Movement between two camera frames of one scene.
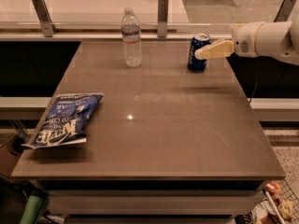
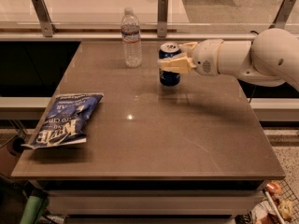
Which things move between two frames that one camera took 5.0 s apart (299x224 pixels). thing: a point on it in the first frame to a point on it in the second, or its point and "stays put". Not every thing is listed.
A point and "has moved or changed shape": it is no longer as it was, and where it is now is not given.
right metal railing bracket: x=286 y=8 stays put
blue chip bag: x=64 y=122 stays put
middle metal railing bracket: x=163 y=17 stays put
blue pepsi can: x=195 y=64 has moved or changed shape
